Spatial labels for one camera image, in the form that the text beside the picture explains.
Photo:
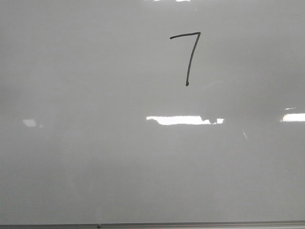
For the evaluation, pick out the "white whiteboard with grey frame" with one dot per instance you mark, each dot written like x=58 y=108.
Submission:
x=132 y=111

